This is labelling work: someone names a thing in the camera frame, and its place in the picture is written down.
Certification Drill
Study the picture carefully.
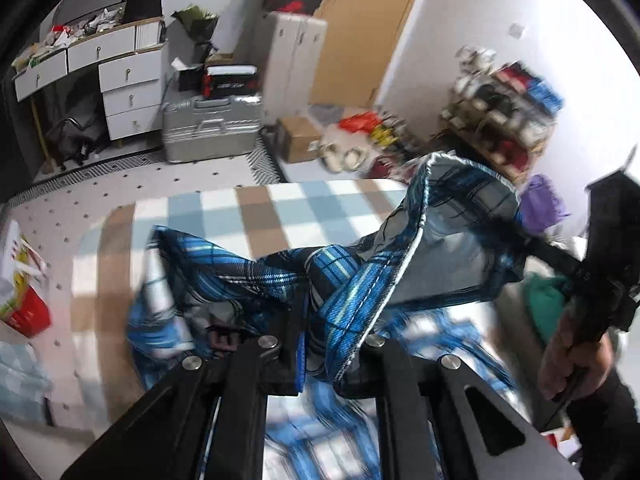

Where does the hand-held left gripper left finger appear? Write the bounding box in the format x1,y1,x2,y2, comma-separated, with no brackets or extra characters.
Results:
60,330,307,480

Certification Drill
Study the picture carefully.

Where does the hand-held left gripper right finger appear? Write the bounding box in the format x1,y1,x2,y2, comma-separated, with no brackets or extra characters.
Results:
345,335,586,480

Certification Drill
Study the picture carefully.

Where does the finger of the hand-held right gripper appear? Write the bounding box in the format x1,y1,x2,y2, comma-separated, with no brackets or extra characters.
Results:
514,232,587,282

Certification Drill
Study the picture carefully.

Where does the blue plaid shirt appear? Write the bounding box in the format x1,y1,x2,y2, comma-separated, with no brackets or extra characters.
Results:
125,151,531,480

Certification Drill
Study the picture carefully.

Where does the person's right hand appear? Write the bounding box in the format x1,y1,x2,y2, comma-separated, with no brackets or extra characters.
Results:
539,302,618,403

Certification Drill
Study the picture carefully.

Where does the green cloth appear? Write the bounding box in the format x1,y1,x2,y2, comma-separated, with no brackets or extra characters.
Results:
526,274,571,342

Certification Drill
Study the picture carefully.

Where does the purple bag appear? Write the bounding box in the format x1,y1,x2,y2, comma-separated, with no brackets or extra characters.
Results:
519,174,570,237

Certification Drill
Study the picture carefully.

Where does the wooden shoe rack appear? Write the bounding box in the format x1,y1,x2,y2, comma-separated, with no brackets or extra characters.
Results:
439,72,566,187

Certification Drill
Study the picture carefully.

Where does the yellow black bag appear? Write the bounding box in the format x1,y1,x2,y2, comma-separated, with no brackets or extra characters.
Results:
371,121,403,147

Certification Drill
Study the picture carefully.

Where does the white slipper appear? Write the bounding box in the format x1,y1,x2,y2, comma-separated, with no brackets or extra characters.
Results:
320,144,346,173
344,145,369,171

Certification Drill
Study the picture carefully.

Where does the red plastic bag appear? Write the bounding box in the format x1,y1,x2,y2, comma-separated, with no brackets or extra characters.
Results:
339,111,382,134

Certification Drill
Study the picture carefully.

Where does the brown cardboard box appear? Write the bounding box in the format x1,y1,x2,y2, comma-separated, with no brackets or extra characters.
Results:
276,116,325,164

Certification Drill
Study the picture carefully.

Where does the silver suitcase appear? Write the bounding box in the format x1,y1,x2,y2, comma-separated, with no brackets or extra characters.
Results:
160,94,264,164

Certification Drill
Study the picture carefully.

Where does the dotted floor rug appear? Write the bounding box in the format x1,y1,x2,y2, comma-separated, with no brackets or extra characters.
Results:
0,135,286,431

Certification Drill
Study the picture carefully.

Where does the wooden door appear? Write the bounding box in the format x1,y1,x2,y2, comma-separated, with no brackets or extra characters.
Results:
309,0,432,109

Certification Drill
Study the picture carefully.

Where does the black red striped shoe box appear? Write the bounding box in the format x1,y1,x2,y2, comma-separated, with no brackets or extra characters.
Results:
204,63,262,102

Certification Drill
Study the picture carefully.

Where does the white upright suitcase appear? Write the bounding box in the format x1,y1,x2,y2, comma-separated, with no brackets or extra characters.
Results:
251,11,329,125

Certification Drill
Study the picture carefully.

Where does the small open black box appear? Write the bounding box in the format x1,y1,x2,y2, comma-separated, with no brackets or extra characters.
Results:
171,56,208,92

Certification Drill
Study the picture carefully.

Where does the white desk with drawers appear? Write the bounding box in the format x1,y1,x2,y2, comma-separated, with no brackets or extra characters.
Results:
12,16,169,147

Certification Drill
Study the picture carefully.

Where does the dark wrapped flower bouquet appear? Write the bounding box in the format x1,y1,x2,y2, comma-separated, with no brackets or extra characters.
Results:
171,4,221,63

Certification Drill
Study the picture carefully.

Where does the pile of desk clutter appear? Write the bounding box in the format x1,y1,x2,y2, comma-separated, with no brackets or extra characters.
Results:
12,2,128,68

